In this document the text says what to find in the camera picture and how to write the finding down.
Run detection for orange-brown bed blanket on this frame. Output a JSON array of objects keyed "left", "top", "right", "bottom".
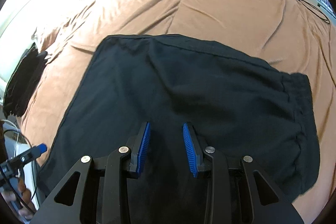
[{"left": 20, "top": 0, "right": 335, "bottom": 223}]

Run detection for stack of folded dark clothes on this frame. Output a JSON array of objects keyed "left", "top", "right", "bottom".
[{"left": 3, "top": 43, "right": 47, "bottom": 117}]

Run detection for person's left hand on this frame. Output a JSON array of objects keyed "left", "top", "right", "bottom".
[{"left": 0, "top": 180, "right": 38, "bottom": 221}]

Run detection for black pants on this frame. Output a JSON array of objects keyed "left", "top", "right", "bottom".
[{"left": 39, "top": 35, "right": 320, "bottom": 223}]

